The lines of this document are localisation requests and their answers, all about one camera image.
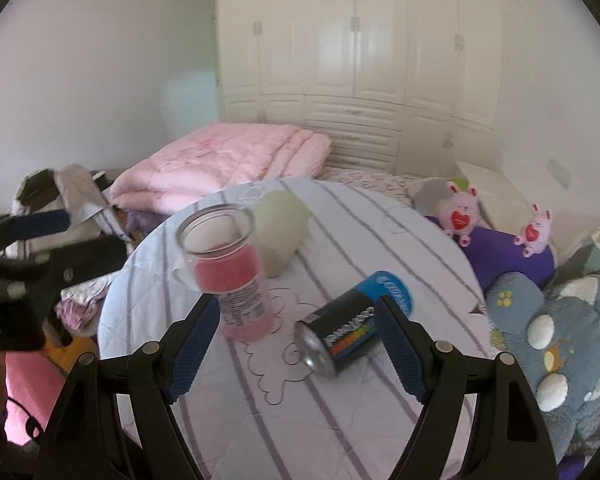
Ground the geometric patterned cushion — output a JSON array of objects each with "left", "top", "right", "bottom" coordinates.
[{"left": 555, "top": 224, "right": 600, "bottom": 301}]

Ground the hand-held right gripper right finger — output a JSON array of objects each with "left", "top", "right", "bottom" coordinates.
[{"left": 374, "top": 295, "right": 556, "bottom": 480}]

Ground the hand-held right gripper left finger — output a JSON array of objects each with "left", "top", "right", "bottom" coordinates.
[{"left": 32, "top": 292, "right": 223, "bottom": 480}]

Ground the white nightstand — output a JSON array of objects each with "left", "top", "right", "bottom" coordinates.
[{"left": 455, "top": 160, "right": 600, "bottom": 256}]

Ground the pink and white clothes pile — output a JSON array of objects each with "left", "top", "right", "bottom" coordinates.
[{"left": 56, "top": 279, "right": 126, "bottom": 337}]

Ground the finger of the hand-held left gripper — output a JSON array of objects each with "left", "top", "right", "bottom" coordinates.
[
  {"left": 0, "top": 209, "right": 73, "bottom": 250},
  {"left": 0, "top": 234, "right": 133, "bottom": 306}
]

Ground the grey pillow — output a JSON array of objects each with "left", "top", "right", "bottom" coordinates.
[{"left": 412, "top": 177, "right": 461, "bottom": 217}]

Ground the pink quilt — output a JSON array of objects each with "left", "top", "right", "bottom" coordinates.
[{"left": 105, "top": 122, "right": 333, "bottom": 211}]

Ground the white wardrobe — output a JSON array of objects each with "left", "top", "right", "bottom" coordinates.
[{"left": 215, "top": 0, "right": 503, "bottom": 177}]

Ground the grey and white bag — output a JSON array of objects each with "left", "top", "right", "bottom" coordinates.
[{"left": 10, "top": 164, "right": 131, "bottom": 256}]

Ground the grey-blue plush toy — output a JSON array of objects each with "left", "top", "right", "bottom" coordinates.
[{"left": 485, "top": 270, "right": 600, "bottom": 461}]

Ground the blue and black can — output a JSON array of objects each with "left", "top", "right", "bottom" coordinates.
[{"left": 294, "top": 270, "right": 415, "bottom": 377}]

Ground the clear cup with pink label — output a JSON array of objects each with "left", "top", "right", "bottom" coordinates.
[{"left": 176, "top": 205, "right": 276, "bottom": 343}]

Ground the small pink bunny plush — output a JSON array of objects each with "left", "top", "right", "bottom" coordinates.
[{"left": 514, "top": 204, "right": 555, "bottom": 258}]

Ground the pale green cup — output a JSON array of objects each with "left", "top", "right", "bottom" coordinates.
[{"left": 252, "top": 189, "right": 313, "bottom": 278}]

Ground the purple cushion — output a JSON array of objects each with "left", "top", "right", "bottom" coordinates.
[{"left": 425, "top": 215, "right": 558, "bottom": 292}]

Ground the large pink bunny plush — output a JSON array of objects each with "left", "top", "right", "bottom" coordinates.
[{"left": 437, "top": 180, "right": 483, "bottom": 248}]

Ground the patterned bed sheet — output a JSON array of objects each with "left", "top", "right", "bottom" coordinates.
[{"left": 320, "top": 165, "right": 426, "bottom": 207}]

